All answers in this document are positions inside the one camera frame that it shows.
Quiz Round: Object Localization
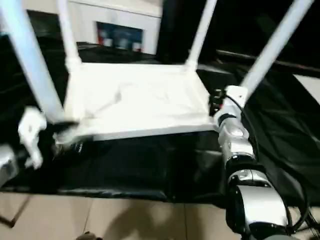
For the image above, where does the white plastic table leg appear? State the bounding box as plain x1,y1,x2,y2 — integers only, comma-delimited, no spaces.
0,0,67,125
238,0,316,103
185,0,219,72
56,0,82,66

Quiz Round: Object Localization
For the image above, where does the white plastic table top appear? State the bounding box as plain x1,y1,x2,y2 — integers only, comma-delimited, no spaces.
53,62,221,146

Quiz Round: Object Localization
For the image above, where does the black backdrop cloth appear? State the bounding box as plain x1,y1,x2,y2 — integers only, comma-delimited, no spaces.
156,0,320,73

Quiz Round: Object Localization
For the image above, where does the black mat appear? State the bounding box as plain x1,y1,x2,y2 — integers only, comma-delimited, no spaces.
0,32,320,208

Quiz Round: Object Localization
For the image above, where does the grey robot torso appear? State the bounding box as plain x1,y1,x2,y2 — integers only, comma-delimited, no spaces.
76,231,103,240

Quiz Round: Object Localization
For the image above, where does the white paper sheet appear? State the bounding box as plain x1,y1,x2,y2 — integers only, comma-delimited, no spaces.
292,73,320,106

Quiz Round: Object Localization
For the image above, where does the white cabinet with glass doors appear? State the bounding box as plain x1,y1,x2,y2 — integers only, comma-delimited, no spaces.
24,0,163,55

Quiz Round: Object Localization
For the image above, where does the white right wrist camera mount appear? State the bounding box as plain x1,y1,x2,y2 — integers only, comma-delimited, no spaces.
214,85,248,126

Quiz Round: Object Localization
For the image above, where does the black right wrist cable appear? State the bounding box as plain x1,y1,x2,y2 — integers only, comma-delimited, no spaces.
226,93,313,231

